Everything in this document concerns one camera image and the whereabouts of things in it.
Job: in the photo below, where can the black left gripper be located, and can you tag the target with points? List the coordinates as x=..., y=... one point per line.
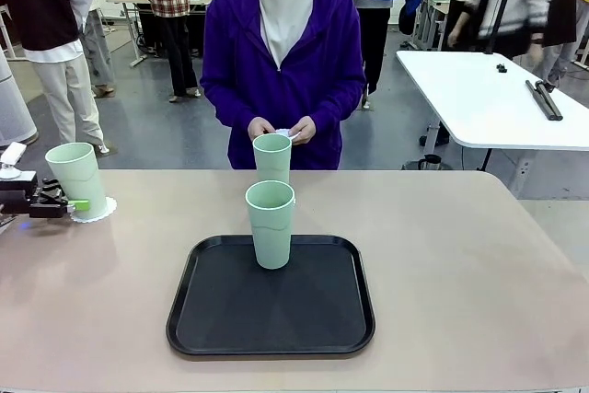
x=16, y=195

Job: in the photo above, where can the pale green plastic cup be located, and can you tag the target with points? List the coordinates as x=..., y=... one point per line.
x=273, y=165
x=271, y=246
x=78, y=176

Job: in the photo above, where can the white lace paper coaster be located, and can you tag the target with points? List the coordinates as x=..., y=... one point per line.
x=108, y=209
x=286, y=132

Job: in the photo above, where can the right forearm purple sleeve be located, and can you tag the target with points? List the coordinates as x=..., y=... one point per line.
x=225, y=110

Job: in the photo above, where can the left forearm purple sleeve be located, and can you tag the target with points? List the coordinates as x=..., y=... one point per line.
x=338, y=110

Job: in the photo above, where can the person's right hand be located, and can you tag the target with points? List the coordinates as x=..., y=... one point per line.
x=258, y=128

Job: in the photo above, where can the person's left hand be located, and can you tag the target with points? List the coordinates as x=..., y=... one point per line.
x=306, y=130

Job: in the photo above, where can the dark flat board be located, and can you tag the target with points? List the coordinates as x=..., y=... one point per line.
x=5, y=223

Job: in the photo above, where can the white cylindrical air purifier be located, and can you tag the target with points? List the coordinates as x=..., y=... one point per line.
x=11, y=107

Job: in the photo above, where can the person in grey trousers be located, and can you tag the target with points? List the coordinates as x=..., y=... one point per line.
x=99, y=43

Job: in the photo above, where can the person black top white trousers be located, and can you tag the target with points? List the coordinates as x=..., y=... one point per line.
x=46, y=6

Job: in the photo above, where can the black plastic serving tray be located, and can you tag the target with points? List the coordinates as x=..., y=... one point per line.
x=271, y=315

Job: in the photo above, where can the person in purple hoodie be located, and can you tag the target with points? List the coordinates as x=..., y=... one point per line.
x=313, y=66

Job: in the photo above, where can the black kettle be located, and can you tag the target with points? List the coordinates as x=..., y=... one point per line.
x=430, y=162

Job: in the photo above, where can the white folding table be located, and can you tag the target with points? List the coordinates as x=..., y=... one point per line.
x=478, y=98

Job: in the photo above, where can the small black clamp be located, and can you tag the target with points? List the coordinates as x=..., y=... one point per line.
x=501, y=67

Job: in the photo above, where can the black stand pole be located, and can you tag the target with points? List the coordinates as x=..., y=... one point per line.
x=499, y=11

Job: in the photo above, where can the black folded tripod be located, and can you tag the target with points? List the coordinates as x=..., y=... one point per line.
x=545, y=100

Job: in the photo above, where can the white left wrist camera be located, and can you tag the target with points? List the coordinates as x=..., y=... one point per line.
x=11, y=158

